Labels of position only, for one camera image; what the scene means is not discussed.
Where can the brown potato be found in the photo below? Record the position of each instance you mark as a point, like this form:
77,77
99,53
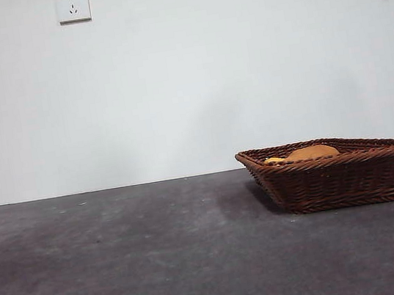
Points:
313,153

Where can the brown wicker basket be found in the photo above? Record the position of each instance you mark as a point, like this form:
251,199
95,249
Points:
336,182

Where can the yellow corn cob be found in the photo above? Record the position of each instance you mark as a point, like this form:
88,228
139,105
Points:
275,160

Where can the white wall power socket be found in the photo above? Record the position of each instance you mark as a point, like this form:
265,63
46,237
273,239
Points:
73,6

